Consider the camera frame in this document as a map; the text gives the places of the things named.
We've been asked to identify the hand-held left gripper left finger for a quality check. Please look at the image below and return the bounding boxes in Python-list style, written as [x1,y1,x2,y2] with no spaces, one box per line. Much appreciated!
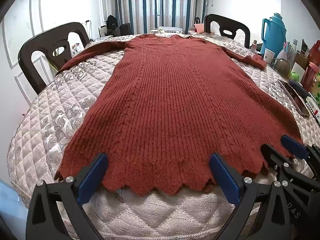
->
[26,152,109,240]

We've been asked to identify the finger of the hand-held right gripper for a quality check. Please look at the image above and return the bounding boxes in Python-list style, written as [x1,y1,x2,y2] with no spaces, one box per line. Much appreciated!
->
[280,135,320,160]
[261,144,320,192]

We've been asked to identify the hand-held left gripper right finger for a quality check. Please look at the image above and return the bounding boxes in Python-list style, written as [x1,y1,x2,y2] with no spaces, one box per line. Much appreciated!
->
[209,153,292,240]

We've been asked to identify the rust red knitted sweater dress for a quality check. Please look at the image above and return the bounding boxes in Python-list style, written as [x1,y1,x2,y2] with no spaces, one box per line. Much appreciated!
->
[54,34,304,197]

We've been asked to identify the white box with red label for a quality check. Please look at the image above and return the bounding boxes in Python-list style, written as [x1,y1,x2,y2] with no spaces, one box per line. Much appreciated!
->
[306,92,320,124]

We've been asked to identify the smartphone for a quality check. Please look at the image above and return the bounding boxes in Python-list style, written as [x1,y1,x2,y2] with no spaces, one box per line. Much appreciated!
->
[278,80,310,117]

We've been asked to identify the dark blue folded umbrella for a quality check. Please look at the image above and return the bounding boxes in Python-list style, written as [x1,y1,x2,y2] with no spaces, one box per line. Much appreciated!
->
[288,79,309,98]

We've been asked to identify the beige quilted table cover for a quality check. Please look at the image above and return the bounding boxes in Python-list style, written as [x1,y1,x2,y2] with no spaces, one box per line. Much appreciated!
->
[7,32,320,240]

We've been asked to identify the yellow leaf-print bag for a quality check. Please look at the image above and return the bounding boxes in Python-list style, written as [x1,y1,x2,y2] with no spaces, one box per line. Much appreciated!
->
[310,72,320,98]

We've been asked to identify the red tumbler bottle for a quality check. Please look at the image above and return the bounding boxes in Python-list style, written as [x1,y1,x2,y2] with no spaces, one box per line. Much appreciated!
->
[301,62,319,90]

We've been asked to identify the glass jar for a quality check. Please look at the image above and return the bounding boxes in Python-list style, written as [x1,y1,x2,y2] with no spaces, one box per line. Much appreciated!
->
[274,58,290,77]

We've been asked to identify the light blue object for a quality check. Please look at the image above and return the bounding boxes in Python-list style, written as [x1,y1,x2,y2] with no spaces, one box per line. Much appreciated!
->
[0,180,28,240]

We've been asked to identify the white patterned cup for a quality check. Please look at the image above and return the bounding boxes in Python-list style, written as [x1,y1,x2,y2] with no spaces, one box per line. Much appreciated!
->
[264,48,275,64]

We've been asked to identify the red gift bag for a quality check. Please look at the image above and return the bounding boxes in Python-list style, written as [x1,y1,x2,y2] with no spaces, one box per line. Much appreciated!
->
[307,40,320,67]

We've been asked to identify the blue thermos jug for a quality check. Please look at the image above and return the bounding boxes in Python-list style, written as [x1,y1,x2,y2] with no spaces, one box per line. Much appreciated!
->
[261,13,287,55]

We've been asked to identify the green potted plant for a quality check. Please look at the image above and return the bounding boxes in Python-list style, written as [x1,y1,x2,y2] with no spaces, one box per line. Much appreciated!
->
[50,47,65,70]

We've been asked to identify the black floor heater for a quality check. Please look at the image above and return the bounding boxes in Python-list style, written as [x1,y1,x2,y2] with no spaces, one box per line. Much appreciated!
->
[120,23,132,36]

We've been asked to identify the black backpack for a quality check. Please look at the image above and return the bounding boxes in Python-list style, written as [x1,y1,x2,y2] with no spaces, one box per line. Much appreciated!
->
[106,15,120,36]

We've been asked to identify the blue striped curtains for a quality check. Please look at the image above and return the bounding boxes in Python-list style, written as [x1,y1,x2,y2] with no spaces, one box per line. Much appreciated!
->
[109,0,208,34]

